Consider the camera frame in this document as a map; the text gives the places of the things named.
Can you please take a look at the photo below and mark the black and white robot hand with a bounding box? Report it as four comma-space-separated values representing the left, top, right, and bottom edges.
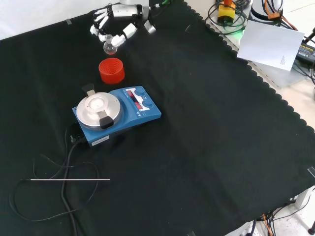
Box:
89, 3, 157, 46

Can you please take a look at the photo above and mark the clear round-bottom glass flask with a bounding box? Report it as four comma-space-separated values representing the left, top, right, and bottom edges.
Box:
103, 34, 118, 55

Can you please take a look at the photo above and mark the orange ribbed flask stand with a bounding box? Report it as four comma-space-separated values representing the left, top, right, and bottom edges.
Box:
98, 58, 126, 85

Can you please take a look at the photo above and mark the blue heater with steel plate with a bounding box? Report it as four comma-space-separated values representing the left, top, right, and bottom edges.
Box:
72, 83, 162, 149

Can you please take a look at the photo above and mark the yellow stop button box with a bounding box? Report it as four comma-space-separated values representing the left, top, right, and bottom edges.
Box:
217, 0, 236, 26

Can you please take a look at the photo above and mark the black bench cloth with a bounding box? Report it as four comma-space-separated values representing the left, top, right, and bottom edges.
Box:
0, 0, 315, 236

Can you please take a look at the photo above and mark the pale board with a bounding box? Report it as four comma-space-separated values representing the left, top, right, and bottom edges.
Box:
205, 4, 311, 89

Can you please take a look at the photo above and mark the white paper sheet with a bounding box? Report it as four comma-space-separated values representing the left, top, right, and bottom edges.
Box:
236, 20, 306, 72

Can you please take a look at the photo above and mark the thin steel temperature probe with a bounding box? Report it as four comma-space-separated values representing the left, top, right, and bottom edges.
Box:
30, 178, 111, 181

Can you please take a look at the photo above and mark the black power adapter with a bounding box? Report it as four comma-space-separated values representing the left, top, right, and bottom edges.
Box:
295, 42, 315, 65

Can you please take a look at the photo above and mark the thick black power cable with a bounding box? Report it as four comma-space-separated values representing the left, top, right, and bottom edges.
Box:
61, 136, 87, 236

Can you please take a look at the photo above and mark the thin black probe wire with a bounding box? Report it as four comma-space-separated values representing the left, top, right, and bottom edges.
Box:
9, 127, 100, 222

